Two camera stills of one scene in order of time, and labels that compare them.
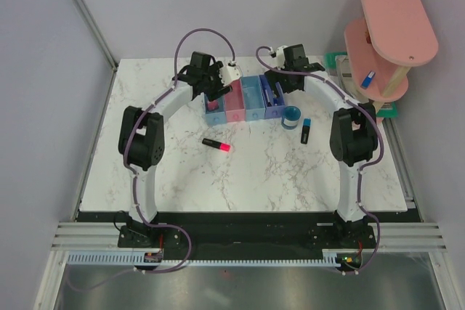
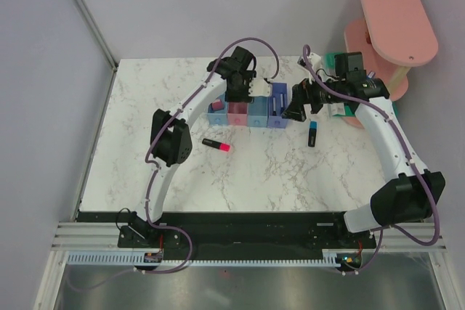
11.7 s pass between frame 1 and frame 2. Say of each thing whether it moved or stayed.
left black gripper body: moved
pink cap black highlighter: stayed
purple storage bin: moved
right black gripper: moved
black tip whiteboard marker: moved
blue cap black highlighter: moved
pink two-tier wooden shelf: stayed
